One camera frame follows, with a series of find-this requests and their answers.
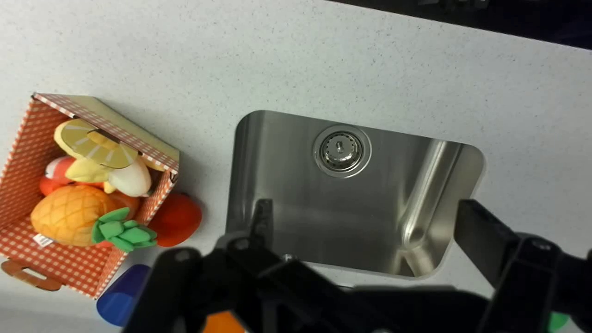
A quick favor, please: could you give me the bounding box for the stainless steel sink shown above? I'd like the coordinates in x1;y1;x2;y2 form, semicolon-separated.
226;110;485;277

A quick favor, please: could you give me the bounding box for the banana plushy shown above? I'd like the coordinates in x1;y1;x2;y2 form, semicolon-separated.
67;145;152;197

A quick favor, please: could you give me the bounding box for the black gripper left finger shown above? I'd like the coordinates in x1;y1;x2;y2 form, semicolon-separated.
217;197;291;288

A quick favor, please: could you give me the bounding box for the red round plushy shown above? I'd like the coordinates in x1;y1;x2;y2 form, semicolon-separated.
151;192;202;247

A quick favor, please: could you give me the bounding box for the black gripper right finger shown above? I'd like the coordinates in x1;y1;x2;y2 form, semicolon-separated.
454;199;592;333

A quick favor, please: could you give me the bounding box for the green plastic cup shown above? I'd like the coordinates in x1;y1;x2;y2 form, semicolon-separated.
548;312;571;333

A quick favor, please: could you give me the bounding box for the orange plastic cup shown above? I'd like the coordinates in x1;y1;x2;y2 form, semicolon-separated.
204;310;247;333

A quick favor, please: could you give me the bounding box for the lemon slice plushy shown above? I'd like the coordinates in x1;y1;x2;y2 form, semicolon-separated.
54;118;128;168

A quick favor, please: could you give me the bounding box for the red checkered cardboard box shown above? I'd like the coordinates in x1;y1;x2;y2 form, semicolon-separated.
0;92;180;297

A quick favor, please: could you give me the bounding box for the blue plastic cup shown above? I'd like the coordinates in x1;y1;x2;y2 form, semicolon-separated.
97;264;151;327

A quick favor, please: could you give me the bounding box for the pineapple plushy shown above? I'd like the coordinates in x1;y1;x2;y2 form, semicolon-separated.
30;184;158;253

